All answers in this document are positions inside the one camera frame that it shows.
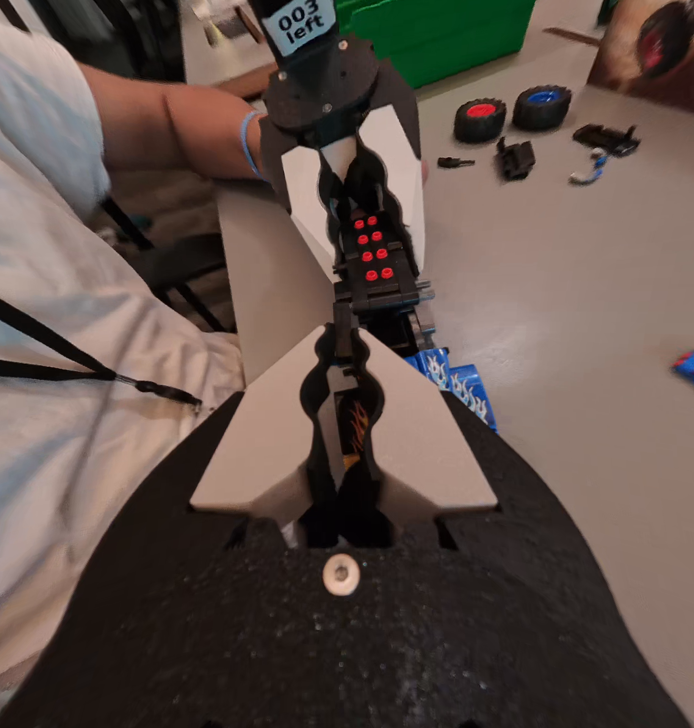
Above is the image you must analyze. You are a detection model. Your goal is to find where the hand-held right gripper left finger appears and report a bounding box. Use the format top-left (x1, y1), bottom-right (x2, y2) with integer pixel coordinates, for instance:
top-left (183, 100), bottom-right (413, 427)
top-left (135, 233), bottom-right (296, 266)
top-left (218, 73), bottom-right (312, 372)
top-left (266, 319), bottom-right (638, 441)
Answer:
top-left (189, 323), bottom-right (336, 527)

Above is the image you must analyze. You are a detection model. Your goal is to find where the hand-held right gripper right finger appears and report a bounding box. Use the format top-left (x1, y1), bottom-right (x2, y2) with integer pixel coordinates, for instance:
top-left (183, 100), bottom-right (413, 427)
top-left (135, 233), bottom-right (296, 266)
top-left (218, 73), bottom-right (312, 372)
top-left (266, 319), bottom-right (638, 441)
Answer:
top-left (355, 329), bottom-right (499, 528)

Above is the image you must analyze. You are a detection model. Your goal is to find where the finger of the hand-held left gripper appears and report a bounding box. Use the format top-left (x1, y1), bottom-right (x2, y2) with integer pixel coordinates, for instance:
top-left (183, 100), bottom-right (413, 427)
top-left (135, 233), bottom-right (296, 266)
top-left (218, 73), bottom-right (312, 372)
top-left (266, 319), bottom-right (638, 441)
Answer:
top-left (347, 104), bottom-right (427, 268)
top-left (280, 142), bottom-right (353, 268)

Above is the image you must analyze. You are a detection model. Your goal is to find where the black lego vehicle model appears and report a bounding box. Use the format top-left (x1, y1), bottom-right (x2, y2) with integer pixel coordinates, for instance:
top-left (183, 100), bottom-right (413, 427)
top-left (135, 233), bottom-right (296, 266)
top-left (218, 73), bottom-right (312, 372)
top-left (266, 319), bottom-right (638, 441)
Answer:
top-left (315, 193), bottom-right (498, 493)

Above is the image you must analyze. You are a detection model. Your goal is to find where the person's left forearm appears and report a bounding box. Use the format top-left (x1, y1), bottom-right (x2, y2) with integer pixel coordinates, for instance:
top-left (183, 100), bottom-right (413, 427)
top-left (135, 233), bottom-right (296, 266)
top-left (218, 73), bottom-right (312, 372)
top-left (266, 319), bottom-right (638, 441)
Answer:
top-left (77, 61), bottom-right (276, 183)

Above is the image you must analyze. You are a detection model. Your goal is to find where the lego wheel with red hub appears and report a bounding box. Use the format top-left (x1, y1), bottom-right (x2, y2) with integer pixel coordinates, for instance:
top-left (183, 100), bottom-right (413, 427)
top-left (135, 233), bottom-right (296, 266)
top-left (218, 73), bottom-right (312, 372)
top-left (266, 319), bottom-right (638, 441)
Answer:
top-left (454, 98), bottom-right (507, 144)

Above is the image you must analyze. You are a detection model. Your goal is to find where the chunky black lego piece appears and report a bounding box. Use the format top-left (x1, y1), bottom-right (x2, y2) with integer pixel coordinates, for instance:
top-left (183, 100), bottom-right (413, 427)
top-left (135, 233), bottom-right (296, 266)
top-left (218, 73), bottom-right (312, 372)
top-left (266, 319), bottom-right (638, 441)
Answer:
top-left (495, 136), bottom-right (536, 182)

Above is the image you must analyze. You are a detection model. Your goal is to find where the lego wheel with blue hub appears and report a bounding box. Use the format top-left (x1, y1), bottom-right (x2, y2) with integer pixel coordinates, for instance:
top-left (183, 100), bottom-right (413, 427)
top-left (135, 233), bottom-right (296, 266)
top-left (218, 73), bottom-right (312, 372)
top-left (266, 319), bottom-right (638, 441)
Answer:
top-left (513, 85), bottom-right (573, 132)

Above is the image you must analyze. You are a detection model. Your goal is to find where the grey curved lego piece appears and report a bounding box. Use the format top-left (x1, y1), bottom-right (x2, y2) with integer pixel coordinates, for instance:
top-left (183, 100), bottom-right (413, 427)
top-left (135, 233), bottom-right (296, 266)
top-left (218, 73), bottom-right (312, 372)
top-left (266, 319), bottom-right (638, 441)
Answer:
top-left (569, 149), bottom-right (609, 185)

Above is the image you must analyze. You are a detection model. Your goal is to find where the long black lego piece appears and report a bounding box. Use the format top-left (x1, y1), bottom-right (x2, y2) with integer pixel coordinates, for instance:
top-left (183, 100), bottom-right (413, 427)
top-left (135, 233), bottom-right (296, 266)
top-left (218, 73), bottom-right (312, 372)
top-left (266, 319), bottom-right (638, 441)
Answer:
top-left (572, 124), bottom-right (641, 157)

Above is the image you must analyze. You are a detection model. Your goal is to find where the lego set box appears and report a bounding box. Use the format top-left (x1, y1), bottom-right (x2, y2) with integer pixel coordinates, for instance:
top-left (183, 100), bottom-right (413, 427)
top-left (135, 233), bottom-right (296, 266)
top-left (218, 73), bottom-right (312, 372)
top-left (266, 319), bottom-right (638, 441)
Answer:
top-left (587, 0), bottom-right (694, 117)

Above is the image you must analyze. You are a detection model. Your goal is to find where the blue wristband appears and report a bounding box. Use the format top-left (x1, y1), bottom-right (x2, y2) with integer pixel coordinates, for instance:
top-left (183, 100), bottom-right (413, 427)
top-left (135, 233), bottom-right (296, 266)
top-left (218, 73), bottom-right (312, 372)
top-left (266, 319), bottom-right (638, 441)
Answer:
top-left (240, 111), bottom-right (268, 180)

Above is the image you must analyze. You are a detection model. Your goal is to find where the green plastic bin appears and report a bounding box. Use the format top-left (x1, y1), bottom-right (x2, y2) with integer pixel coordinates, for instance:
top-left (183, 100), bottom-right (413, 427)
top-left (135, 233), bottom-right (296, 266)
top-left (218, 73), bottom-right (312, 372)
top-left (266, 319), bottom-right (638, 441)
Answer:
top-left (335, 0), bottom-right (536, 90)

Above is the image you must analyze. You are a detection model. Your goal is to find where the black folding chair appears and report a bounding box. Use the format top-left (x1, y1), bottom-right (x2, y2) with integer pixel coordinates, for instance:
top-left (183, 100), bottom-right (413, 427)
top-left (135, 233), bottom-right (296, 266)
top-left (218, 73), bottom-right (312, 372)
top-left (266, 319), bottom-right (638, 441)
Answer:
top-left (99, 196), bottom-right (237, 333)

